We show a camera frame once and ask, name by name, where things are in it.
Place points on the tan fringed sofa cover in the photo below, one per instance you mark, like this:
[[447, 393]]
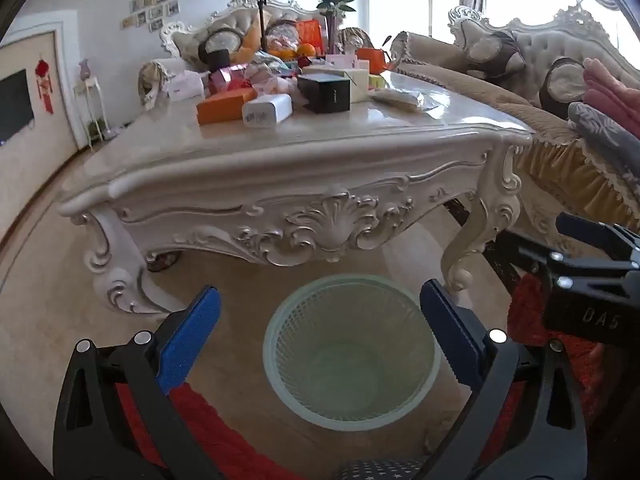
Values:
[[500, 100]]

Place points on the ornate white tufted sofa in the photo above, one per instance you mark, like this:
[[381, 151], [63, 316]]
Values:
[[187, 42], [540, 40]]

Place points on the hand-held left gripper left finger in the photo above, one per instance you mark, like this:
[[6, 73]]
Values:
[[192, 335]]

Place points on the red gift bag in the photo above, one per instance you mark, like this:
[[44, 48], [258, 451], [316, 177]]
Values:
[[309, 32]]

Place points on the orange fruit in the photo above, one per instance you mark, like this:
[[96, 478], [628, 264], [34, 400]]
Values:
[[306, 50], [283, 53]]

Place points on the round patterned dark cushion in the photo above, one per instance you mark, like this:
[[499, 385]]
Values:
[[492, 52], [285, 27], [565, 87], [222, 42]]

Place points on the pale cream box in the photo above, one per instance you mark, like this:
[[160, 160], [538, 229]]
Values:
[[357, 85]]

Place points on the group of wall photo frames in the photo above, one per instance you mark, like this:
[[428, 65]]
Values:
[[160, 5]]

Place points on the small green potted plant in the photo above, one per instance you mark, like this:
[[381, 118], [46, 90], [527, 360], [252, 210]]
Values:
[[97, 127]]

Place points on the orange box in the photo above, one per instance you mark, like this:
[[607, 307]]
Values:
[[225, 106]]

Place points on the white side stand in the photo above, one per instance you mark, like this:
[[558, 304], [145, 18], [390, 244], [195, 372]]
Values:
[[90, 90]]

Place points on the black pole stand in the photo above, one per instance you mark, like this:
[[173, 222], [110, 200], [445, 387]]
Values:
[[260, 15]]

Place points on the yellow cushion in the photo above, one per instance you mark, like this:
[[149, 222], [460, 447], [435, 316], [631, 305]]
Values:
[[250, 42]]

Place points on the beige patterned rug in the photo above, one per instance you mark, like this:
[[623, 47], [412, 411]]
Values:
[[545, 220]]

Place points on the clear glass fruit tray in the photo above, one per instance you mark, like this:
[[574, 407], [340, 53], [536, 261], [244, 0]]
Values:
[[295, 58]]

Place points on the dark round floor object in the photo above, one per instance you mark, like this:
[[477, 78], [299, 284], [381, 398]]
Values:
[[162, 262]]

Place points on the ornate white coffee table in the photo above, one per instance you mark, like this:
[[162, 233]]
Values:
[[350, 125]]

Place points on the small purple vase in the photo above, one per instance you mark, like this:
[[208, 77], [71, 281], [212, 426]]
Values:
[[85, 69]]

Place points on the grey patterned folded blanket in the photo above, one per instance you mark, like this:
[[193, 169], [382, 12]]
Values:
[[610, 135]]

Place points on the small yellow-green box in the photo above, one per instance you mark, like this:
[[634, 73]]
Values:
[[376, 82]]

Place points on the black wall television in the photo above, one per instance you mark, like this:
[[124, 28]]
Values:
[[15, 107]]

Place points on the green mesh waste basket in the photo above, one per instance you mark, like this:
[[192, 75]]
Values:
[[350, 360]]

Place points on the black box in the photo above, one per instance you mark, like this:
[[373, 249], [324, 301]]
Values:
[[325, 95]]

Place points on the navy star-patterned cushion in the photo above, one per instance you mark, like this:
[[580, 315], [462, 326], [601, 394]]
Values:
[[380, 470]]

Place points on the red knot wall ornament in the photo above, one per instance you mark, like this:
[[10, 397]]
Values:
[[44, 82]]

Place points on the clear bag of snacks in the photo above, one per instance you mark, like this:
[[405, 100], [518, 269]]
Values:
[[281, 37]]

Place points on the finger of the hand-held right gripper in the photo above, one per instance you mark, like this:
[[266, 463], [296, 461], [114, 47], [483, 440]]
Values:
[[580, 227], [530, 255]]

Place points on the silver foil packet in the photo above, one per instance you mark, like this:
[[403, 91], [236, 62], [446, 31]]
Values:
[[397, 96]]

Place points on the pink folded blanket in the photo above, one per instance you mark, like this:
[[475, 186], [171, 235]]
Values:
[[612, 90]]

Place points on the black cylinder speaker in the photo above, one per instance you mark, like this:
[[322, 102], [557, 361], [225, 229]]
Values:
[[218, 60]]

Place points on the beige lace armrest cover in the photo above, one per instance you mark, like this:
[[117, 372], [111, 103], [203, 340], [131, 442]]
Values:
[[152, 82], [406, 46]]

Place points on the orange mug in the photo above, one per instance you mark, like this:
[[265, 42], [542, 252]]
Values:
[[372, 56]]

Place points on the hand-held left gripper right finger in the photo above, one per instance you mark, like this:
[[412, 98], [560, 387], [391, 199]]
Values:
[[450, 325]]

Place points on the white tissue box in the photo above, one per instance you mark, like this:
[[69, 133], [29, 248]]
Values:
[[182, 86]]

